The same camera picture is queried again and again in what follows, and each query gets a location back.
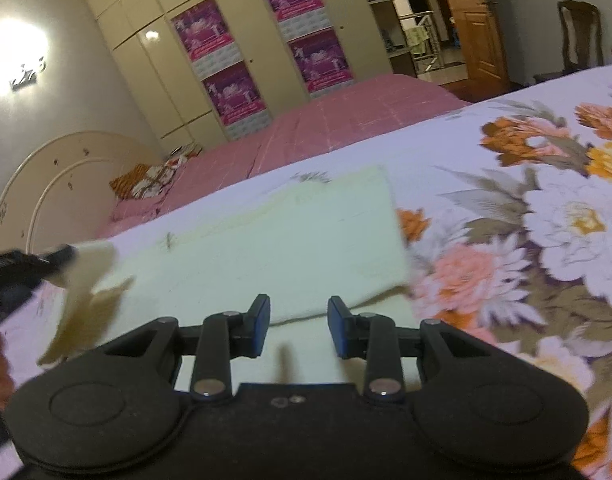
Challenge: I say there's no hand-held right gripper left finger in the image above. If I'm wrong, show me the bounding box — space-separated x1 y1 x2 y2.
103 294 272 403

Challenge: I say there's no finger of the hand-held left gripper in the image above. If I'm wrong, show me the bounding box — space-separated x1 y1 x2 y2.
36 243 81 275

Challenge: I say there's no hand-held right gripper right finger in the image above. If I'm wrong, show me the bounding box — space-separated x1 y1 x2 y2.
327 296 492 403

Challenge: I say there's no cream cloth garment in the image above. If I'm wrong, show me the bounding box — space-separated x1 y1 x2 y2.
36 165 422 386

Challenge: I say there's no metal clothes drying rack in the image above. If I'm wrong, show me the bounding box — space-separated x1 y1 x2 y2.
397 9 453 82

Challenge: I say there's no cream round headboard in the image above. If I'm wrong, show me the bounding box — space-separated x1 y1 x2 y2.
0 130 163 261

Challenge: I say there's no orange patterned pillow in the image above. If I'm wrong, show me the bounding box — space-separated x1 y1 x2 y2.
110 142 203 202

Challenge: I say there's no pink checked bed cover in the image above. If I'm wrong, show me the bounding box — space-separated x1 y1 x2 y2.
93 72 472 241

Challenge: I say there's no floral bedsheet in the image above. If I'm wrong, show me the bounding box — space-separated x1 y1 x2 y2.
0 62 612 480

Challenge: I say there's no beige wardrobe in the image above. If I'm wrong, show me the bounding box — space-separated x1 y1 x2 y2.
73 0 394 143

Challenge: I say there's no open corner shelf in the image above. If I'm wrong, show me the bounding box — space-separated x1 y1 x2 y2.
351 0 418 79

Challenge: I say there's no brown wooden door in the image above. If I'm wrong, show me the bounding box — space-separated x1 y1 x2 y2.
432 0 513 102

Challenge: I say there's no dark wooden chair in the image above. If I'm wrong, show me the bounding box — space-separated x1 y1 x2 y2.
532 0 603 86

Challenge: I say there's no bright wall lamp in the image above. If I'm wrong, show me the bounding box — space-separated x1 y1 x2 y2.
0 15 53 93

